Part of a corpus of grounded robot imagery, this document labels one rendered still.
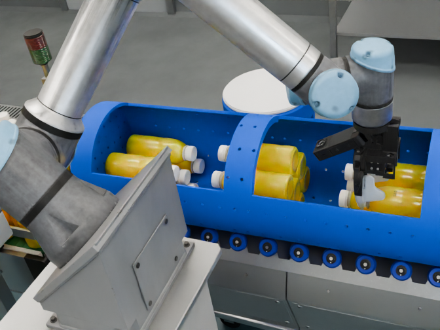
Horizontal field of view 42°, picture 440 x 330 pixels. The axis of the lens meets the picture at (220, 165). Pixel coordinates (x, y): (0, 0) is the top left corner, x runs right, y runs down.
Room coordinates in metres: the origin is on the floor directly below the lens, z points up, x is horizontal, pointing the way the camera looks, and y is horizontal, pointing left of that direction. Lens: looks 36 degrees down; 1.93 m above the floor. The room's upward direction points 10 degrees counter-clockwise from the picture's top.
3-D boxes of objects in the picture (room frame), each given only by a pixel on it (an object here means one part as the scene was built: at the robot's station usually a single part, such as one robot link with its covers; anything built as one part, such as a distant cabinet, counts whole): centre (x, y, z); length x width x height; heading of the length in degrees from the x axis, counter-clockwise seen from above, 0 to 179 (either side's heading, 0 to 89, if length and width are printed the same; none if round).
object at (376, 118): (0.91, -0.30, 1.33); 0.08 x 0.08 x 0.05
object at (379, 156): (0.90, -0.31, 1.25); 0.09 x 0.08 x 0.12; 63
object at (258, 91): (1.57, -0.18, 1.03); 0.28 x 0.28 x 0.01
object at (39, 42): (1.79, 0.51, 1.23); 0.06 x 0.06 x 0.04
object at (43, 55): (1.79, 0.51, 1.18); 0.06 x 0.06 x 0.05
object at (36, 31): (1.79, 0.51, 1.18); 0.06 x 0.06 x 0.16
